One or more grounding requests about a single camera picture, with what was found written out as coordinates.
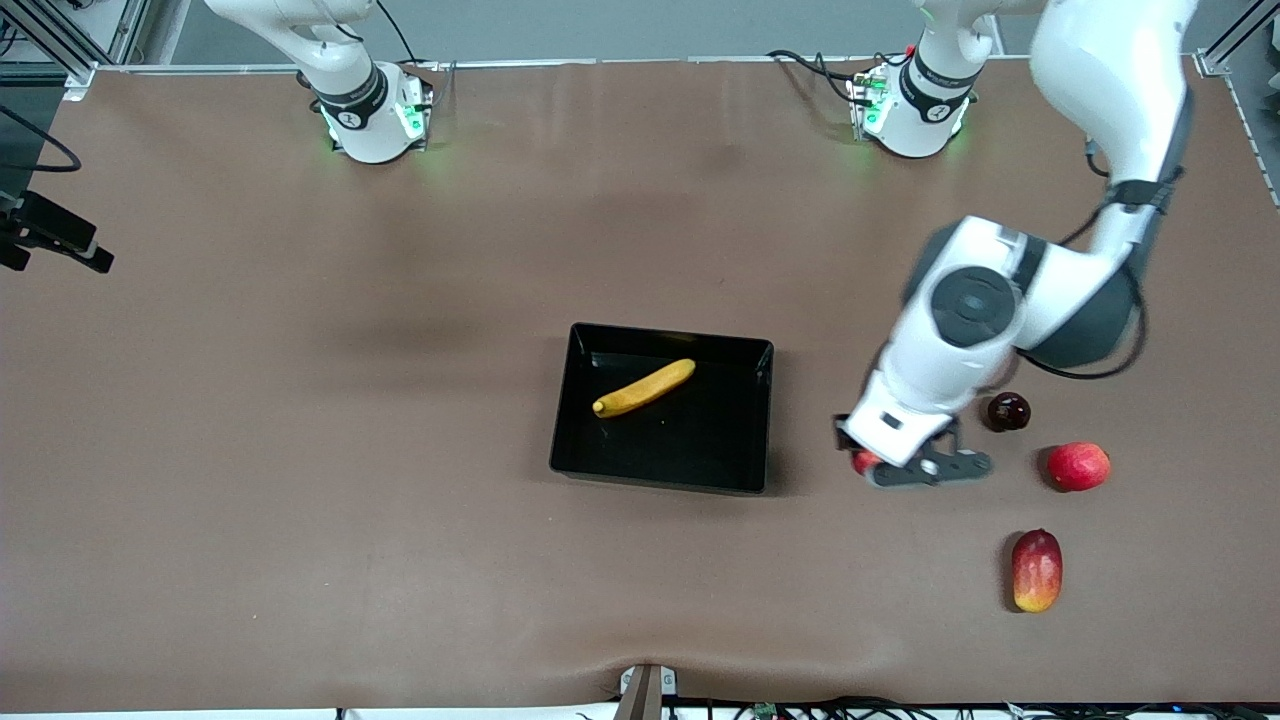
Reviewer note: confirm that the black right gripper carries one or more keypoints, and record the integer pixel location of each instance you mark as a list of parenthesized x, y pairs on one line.
[(52, 233)]

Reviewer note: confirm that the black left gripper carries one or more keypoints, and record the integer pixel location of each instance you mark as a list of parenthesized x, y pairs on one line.
[(846, 440)]

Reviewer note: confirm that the small red yellow apple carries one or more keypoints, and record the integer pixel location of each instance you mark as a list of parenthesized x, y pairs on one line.
[(864, 462)]

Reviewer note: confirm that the black rectangular plastic tray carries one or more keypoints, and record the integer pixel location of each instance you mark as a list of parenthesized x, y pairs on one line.
[(690, 440)]

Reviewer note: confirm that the yellow banana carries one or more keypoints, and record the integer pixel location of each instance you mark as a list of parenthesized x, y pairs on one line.
[(640, 390)]

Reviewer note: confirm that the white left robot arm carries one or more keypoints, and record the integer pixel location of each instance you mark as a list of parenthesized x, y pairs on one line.
[(1100, 60)]

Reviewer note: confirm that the dark purple plum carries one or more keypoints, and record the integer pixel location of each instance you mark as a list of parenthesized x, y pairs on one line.
[(1010, 413)]

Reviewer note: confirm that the red round peach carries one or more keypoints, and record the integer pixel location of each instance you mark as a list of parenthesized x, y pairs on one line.
[(1079, 467)]

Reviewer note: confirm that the red yellow mango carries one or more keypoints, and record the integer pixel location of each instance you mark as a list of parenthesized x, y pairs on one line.
[(1037, 572)]

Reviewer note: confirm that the small green circuit board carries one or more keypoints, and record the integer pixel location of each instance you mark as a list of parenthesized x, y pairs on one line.
[(766, 710)]

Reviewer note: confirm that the brown table mat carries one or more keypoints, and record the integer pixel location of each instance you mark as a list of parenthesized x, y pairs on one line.
[(300, 550)]

